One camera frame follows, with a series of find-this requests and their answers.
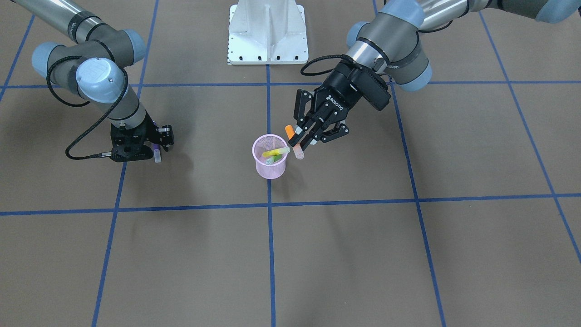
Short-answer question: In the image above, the orange highlighter pen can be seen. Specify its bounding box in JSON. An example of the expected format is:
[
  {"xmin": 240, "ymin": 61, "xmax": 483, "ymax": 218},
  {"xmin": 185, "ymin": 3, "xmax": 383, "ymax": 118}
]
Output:
[{"xmin": 285, "ymin": 125, "xmax": 305, "ymax": 160}]

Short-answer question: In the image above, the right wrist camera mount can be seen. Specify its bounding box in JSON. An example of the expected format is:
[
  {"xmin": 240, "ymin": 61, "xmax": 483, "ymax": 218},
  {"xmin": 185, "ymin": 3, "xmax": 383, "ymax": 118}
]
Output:
[{"xmin": 152, "ymin": 125, "xmax": 174, "ymax": 152}]

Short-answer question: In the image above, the green highlighter pen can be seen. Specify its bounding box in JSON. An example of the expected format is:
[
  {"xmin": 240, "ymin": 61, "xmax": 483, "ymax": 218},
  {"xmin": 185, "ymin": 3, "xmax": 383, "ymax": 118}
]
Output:
[{"xmin": 264, "ymin": 154, "xmax": 283, "ymax": 165}]

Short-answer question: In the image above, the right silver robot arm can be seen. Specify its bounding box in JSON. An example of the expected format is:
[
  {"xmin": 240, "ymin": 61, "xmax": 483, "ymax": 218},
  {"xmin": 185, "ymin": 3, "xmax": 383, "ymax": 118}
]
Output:
[{"xmin": 17, "ymin": 0, "xmax": 163, "ymax": 162}]

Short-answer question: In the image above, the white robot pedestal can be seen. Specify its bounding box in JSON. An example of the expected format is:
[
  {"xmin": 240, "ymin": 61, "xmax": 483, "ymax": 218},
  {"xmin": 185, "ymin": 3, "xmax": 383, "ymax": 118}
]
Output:
[{"xmin": 227, "ymin": 0, "xmax": 309, "ymax": 65}]

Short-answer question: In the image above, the purple highlighter pen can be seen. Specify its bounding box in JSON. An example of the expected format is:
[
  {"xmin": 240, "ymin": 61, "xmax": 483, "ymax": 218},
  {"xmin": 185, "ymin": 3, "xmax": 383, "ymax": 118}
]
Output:
[{"xmin": 151, "ymin": 143, "xmax": 162, "ymax": 164}]

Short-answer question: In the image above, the pink mesh pen holder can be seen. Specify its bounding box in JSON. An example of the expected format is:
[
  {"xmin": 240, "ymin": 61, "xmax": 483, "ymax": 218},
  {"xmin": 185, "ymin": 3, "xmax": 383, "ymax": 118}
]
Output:
[{"xmin": 252, "ymin": 134, "xmax": 289, "ymax": 179}]

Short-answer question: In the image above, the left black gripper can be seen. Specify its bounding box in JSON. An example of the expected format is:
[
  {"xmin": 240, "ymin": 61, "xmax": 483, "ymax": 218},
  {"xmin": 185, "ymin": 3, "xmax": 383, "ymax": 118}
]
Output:
[{"xmin": 293, "ymin": 61, "xmax": 391, "ymax": 151}]

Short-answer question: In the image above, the yellow highlighter pen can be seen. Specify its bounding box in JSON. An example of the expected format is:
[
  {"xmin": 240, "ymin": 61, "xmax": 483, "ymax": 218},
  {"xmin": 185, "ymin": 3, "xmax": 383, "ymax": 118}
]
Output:
[{"xmin": 262, "ymin": 146, "xmax": 291, "ymax": 158}]

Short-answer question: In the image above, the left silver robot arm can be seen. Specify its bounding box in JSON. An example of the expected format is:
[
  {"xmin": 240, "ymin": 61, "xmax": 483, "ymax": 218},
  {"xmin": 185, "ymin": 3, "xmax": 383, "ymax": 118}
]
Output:
[{"xmin": 289, "ymin": 0, "xmax": 580, "ymax": 150}]

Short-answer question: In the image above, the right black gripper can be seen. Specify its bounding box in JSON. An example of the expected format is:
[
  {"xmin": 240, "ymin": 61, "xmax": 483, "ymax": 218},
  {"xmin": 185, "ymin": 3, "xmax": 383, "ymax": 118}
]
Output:
[{"xmin": 110, "ymin": 113, "xmax": 157, "ymax": 162}]

